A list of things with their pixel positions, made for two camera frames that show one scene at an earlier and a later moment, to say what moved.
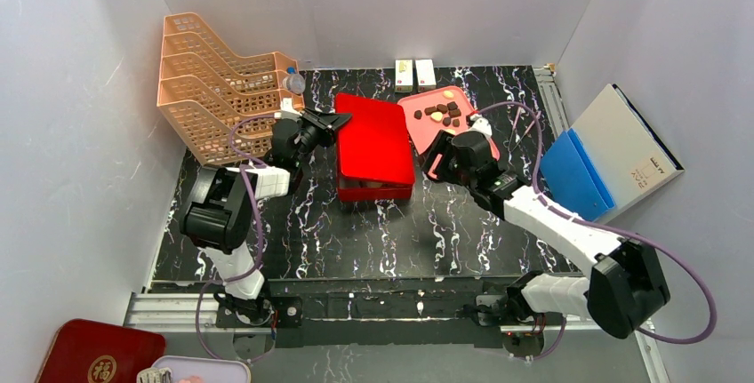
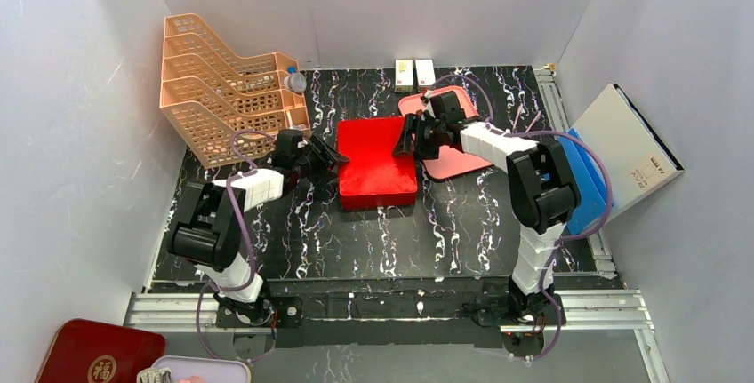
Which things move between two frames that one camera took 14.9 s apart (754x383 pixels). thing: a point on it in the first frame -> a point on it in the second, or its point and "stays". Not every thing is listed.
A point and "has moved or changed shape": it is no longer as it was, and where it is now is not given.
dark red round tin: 92,352 stays
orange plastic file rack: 223,106 stays
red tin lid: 373,143 has moved or changed shape
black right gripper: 439,153 -> 420,135
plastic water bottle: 294,83 stays
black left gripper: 316,127 -> 315,153
